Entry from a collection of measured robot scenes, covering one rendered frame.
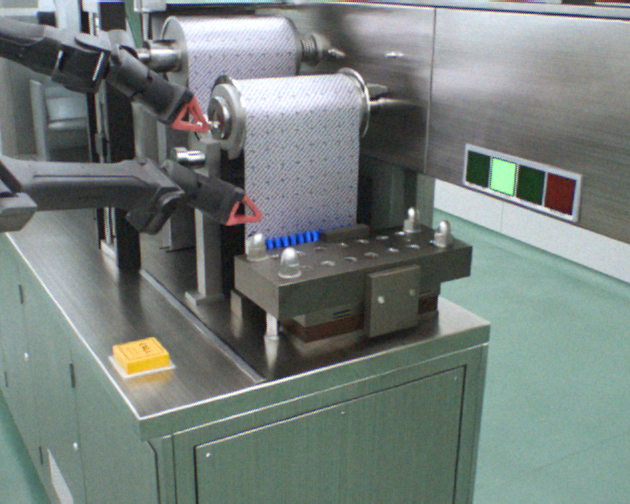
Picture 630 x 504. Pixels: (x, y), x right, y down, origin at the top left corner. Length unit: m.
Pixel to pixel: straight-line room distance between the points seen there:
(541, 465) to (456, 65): 1.65
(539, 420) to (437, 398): 1.55
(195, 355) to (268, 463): 0.21
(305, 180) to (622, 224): 0.57
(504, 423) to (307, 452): 1.67
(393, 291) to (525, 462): 1.48
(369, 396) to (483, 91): 0.54
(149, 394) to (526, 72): 0.75
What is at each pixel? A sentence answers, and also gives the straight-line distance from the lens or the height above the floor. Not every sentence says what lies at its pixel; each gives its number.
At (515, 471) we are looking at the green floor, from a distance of 2.68.
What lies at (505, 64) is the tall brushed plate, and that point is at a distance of 1.31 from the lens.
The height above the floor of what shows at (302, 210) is 1.08.
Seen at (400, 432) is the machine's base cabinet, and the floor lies 0.73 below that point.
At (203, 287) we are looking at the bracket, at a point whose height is 0.93.
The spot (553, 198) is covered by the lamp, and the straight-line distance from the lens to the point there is 1.24.
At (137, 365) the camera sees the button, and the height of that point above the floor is 0.92.
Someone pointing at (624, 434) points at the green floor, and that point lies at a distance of 2.99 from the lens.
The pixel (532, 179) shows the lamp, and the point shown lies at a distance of 1.27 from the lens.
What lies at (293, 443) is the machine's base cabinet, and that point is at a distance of 1.30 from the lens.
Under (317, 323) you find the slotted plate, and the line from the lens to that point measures 1.31.
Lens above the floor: 1.49
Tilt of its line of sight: 20 degrees down
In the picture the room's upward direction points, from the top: 1 degrees clockwise
